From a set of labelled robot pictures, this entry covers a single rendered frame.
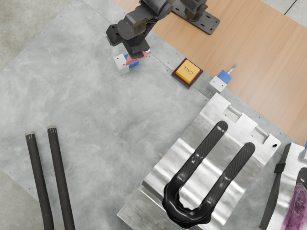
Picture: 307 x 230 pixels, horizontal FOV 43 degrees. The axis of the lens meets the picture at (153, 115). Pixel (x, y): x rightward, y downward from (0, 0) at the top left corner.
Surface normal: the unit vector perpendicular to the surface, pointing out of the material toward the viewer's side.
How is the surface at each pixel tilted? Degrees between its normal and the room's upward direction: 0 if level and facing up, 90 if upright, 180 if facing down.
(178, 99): 0
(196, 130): 4
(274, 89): 0
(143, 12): 29
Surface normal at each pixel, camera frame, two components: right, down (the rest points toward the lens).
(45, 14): 0.04, -0.25
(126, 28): -0.61, 0.46
